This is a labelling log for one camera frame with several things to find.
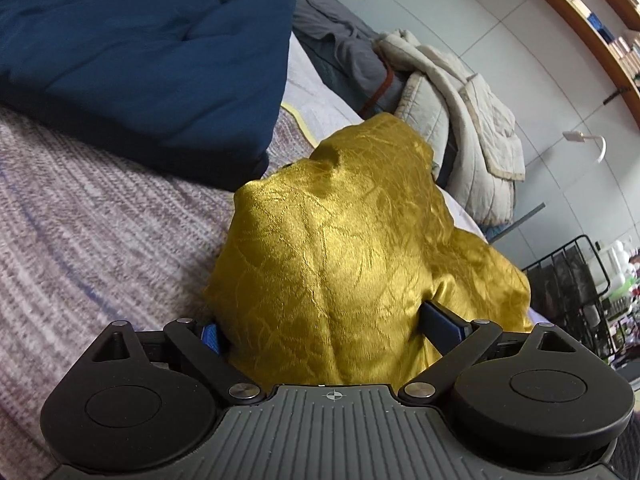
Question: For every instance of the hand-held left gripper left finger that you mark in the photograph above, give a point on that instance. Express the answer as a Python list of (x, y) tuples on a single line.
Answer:
[(211, 337)]

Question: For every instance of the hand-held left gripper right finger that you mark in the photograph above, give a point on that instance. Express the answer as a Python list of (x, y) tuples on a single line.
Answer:
[(447, 325)]

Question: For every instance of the yellow patterned cloth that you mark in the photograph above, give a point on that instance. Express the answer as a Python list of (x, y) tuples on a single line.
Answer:
[(340, 240)]

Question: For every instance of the grey knitted blanket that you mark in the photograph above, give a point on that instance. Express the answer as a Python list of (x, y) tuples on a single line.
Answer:
[(100, 240)]

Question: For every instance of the beige quilted blanket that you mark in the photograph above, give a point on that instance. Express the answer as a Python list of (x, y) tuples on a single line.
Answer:
[(480, 125)]

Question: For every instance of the brown belt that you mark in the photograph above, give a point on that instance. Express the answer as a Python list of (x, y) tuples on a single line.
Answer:
[(385, 85)]

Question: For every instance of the grey cloth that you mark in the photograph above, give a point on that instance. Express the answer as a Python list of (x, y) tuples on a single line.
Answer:
[(345, 55)]

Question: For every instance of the navy blue comforter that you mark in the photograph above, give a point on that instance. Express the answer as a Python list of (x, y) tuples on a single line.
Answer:
[(125, 60)]

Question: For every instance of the row of books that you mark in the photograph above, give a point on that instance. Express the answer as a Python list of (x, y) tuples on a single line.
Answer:
[(625, 50)]

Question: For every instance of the white wall lamp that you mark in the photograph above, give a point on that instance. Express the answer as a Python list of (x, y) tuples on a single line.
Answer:
[(575, 135)]

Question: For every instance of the wooden wall shelf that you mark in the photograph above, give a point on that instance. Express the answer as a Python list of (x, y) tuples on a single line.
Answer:
[(565, 15)]

